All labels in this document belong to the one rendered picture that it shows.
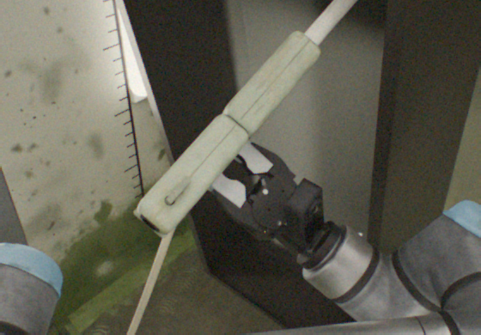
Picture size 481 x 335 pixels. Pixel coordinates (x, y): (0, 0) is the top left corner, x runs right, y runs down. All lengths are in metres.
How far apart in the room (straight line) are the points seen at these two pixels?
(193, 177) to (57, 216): 1.37
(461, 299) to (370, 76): 0.72
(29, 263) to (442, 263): 0.50
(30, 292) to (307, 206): 0.36
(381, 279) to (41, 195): 1.36
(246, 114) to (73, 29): 1.12
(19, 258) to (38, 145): 1.04
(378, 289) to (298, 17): 0.76
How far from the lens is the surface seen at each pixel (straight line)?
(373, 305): 0.68
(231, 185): 0.63
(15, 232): 1.86
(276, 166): 0.66
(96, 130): 1.85
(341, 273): 0.66
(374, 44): 1.18
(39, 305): 0.71
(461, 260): 0.63
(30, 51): 1.62
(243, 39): 1.42
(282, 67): 0.65
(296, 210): 0.57
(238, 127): 0.61
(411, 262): 0.67
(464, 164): 2.24
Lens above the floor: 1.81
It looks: 37 degrees down
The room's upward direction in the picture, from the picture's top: straight up
